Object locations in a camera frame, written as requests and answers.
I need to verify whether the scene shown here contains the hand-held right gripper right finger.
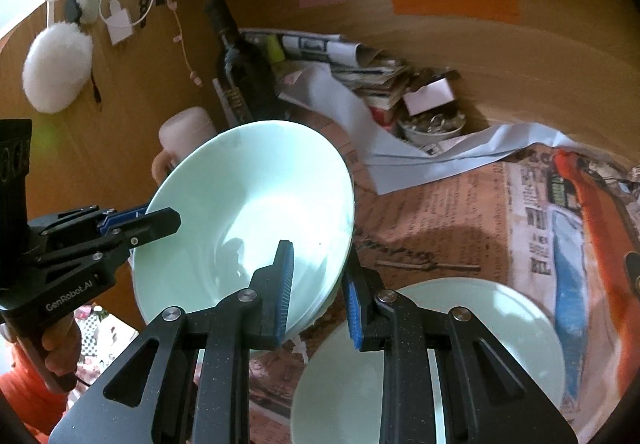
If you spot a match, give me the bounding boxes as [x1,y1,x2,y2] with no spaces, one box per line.
[342,249,577,444]

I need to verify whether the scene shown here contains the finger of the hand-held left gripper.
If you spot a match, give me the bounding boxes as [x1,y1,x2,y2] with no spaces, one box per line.
[96,205,150,235]
[102,207,182,251]

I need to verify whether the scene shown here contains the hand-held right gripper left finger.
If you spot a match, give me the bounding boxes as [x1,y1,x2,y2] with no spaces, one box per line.
[60,240,294,444]

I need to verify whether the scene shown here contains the mint green bowl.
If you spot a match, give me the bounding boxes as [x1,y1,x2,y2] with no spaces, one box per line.
[131,120,356,342]

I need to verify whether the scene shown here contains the person's left forearm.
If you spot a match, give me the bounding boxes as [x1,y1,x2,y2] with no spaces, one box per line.
[0,341,71,444]

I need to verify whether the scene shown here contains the person's left hand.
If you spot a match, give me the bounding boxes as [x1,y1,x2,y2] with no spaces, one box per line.
[42,318,82,391]

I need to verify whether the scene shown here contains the floral printed cloth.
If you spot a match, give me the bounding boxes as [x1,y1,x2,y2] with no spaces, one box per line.
[72,304,141,387]

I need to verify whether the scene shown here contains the pale pink mug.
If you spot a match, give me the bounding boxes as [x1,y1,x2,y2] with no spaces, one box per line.
[151,106,217,185]

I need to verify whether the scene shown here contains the mint green plate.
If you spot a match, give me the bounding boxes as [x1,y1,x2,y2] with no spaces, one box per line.
[291,278,567,444]

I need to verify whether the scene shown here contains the vintage newspaper print table cover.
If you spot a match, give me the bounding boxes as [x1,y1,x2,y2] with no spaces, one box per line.
[249,121,640,444]

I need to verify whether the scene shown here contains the large white fluffy pompom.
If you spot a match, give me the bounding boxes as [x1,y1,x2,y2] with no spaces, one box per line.
[22,22,94,113]

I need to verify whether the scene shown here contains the dark wine bottle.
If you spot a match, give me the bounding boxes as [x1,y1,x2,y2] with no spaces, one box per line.
[204,0,286,127]

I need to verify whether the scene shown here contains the white paper sheet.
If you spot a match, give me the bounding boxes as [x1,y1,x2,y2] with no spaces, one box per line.
[277,61,571,195]

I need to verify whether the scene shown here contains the white charger plug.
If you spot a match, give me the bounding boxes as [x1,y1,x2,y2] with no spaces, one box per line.
[105,8,133,45]

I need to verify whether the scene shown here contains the small bowl of trinkets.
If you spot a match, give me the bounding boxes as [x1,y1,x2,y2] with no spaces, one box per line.
[397,110,467,147]

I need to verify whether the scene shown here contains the small white box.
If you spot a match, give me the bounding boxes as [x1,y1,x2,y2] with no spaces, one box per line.
[402,76,457,115]

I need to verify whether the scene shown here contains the stack of newspapers and magazines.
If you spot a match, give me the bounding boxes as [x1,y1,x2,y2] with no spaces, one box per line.
[240,28,416,125]

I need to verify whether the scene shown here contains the orange sticky note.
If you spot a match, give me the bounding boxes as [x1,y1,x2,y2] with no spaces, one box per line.
[387,0,522,24]

